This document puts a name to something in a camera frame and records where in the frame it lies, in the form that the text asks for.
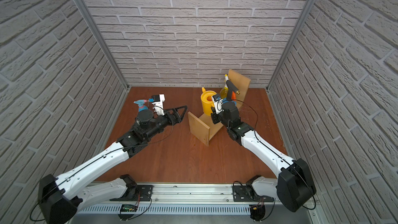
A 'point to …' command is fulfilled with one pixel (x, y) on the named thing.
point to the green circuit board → (129, 208)
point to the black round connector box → (257, 212)
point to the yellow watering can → (207, 102)
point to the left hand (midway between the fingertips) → (181, 103)
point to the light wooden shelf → (204, 127)
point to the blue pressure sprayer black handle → (231, 94)
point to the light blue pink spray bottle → (141, 103)
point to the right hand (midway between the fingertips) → (209, 107)
